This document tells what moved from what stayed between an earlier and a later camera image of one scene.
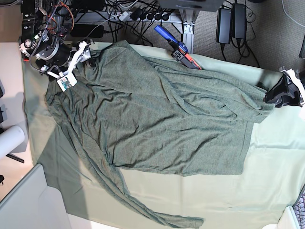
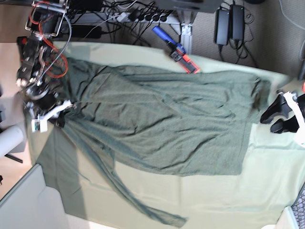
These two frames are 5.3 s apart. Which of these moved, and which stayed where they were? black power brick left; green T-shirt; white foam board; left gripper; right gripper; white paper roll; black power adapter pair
Moved: right gripper; left gripper; green T-shirt
Stayed: white foam board; black power brick left; black power adapter pair; white paper roll
